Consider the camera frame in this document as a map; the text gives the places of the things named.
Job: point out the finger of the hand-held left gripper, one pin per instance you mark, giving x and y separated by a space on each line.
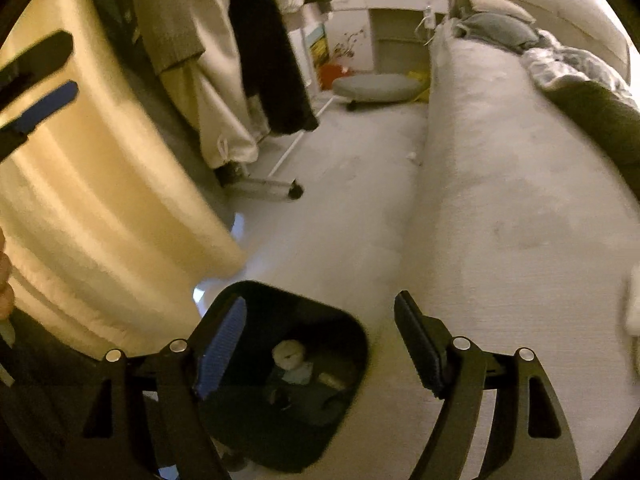
45 105
37 55

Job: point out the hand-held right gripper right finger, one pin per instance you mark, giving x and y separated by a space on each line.
420 347

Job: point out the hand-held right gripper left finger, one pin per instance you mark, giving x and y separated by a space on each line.
222 345

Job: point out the round white paper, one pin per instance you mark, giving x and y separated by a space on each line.
289 354

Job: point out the blue white wipes packet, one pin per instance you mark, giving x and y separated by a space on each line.
300 375

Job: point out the black plastic trash bin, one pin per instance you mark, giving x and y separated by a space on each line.
300 430

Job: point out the person's left hand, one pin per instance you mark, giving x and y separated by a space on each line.
4 280

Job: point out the cream curtain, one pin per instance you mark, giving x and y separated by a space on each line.
100 185

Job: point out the white clothes rack base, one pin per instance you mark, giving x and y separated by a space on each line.
270 188

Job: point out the cream coat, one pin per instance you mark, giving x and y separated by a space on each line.
215 110

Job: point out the grey upholstered bed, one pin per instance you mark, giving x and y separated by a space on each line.
500 185

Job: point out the black hanging garment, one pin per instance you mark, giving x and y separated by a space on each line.
270 60

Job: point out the grey stool cushion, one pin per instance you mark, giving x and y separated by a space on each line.
380 87

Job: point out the yellow plastic bag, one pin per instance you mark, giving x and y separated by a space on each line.
419 77

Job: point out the red box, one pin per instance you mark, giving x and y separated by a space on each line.
331 74

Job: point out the dark grey fleece blanket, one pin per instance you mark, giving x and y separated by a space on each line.
600 115

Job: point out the grey patterned duvet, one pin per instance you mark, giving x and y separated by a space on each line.
560 65

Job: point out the grey green pillow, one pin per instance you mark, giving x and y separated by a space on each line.
500 30

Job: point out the cream pillow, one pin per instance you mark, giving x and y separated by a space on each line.
500 6

